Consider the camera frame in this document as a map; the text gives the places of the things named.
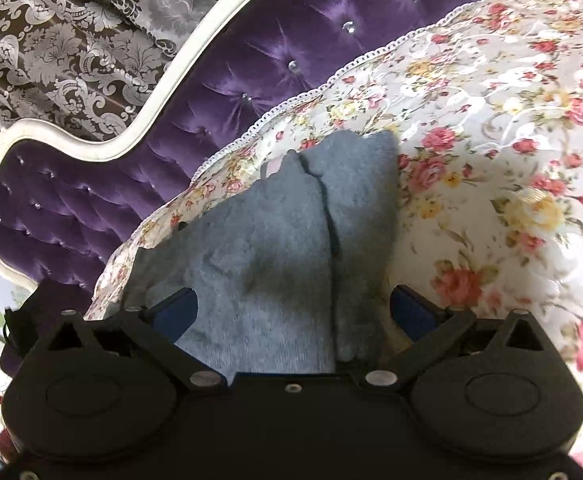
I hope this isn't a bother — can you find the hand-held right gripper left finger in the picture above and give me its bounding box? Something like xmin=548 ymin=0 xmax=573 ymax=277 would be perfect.
xmin=24 ymin=287 xmax=223 ymax=393

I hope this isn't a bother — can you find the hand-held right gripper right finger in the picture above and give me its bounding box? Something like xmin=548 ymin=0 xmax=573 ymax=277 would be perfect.
xmin=357 ymin=284 xmax=556 ymax=393

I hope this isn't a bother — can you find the grey argyle sweater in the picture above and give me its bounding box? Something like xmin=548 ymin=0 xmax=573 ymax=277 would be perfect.
xmin=122 ymin=129 xmax=403 ymax=379

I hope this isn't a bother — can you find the floral blanket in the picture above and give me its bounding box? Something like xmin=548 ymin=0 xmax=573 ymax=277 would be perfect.
xmin=84 ymin=0 xmax=583 ymax=477

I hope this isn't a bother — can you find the purple tufted sofa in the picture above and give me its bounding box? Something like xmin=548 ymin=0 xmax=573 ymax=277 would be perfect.
xmin=0 ymin=0 xmax=495 ymax=376

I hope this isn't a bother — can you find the brown damask curtain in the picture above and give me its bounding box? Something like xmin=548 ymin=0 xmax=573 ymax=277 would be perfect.
xmin=0 ymin=0 xmax=577 ymax=197

